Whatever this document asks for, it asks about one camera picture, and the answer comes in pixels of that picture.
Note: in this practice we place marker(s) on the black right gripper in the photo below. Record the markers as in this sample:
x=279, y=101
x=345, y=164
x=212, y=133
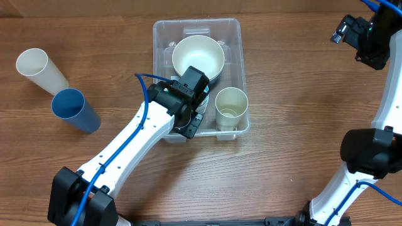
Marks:
x=377, y=58

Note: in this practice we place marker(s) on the grey small cup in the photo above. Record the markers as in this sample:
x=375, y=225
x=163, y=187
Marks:
x=202, y=107

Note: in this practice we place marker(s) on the cream bowl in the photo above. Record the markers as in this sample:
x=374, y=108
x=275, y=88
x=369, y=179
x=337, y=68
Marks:
x=200, y=52

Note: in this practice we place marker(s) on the white label in container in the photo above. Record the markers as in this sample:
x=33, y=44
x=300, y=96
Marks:
x=175, y=78

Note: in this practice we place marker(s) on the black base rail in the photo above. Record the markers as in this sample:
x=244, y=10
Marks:
x=268, y=221

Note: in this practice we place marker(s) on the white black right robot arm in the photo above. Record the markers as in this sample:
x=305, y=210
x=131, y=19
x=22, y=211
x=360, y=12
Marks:
x=367, y=155

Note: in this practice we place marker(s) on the blue tall cup front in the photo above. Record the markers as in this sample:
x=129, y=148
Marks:
x=71, y=106

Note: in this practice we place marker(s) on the dark blue bowl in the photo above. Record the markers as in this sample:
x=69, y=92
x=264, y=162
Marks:
x=215, y=80

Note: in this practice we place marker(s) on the cream tall cup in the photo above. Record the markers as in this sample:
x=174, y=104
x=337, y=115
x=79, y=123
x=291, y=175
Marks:
x=231, y=104
x=36, y=65

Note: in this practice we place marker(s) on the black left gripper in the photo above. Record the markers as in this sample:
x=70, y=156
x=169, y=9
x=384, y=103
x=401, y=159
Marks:
x=188, y=122

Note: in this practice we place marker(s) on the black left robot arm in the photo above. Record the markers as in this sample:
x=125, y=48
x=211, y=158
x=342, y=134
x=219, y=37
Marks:
x=87, y=196

